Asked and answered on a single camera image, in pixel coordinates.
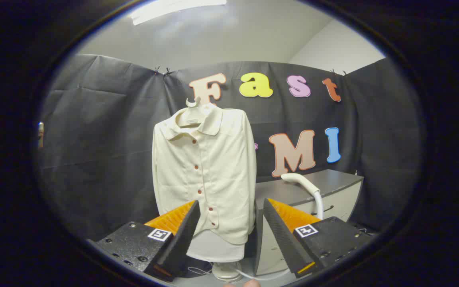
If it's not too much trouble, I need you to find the white garment steamer head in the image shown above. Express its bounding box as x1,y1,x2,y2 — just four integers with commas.
280,173,321,196

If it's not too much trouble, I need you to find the white garment steamer hose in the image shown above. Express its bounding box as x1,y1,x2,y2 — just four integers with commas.
313,191,325,220

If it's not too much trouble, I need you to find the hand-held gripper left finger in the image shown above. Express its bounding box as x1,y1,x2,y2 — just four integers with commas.
87,200,201,282

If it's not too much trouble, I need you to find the grey-topped white cabinet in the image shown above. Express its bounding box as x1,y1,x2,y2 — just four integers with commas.
253,169,365,276

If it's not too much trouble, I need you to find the cream button-up shirt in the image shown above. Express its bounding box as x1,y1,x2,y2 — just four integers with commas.
152,103,257,246

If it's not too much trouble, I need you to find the white plastic hanger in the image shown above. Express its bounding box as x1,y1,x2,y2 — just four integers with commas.
176,97,208,128

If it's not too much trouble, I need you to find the white garment steamer base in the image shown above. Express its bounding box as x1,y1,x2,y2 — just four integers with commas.
212,261,243,283

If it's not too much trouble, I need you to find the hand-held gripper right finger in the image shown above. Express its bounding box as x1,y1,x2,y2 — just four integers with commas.
263,198,375,279

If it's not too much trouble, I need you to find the thin white cable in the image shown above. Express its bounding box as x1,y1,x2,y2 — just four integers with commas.
235,268,292,281

